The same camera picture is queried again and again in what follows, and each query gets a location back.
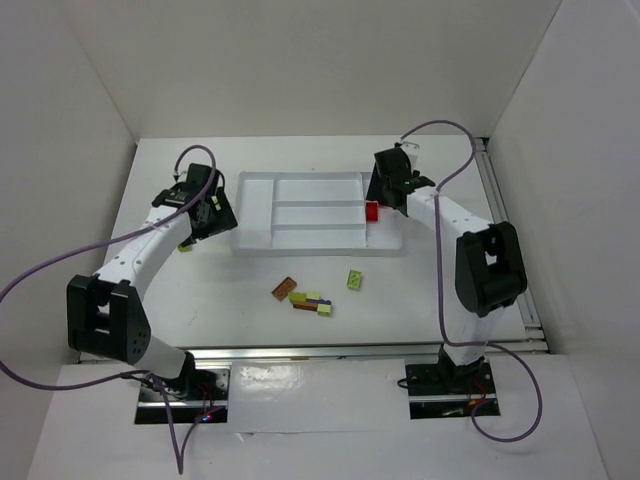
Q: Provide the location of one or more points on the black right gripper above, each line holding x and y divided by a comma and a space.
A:
382, 187

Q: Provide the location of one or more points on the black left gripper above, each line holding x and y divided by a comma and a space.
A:
215, 220

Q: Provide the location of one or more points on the red lego brick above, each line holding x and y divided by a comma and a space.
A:
372, 211

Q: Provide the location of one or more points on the brown lego plate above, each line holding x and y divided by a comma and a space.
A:
282, 290
308, 306

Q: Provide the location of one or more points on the curved green lego brick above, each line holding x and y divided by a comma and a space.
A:
297, 297

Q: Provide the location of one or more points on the purple lego plate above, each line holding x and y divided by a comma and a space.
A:
319, 301

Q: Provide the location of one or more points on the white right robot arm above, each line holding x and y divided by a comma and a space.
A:
479, 267

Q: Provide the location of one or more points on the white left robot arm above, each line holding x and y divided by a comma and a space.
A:
105, 313

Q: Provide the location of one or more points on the white compartment sorting tray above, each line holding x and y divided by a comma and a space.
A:
310, 214

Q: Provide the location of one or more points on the aluminium rail right side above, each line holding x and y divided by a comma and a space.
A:
512, 275

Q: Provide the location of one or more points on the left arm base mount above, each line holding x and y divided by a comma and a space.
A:
208, 396

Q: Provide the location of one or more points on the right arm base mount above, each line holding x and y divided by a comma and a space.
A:
431, 398

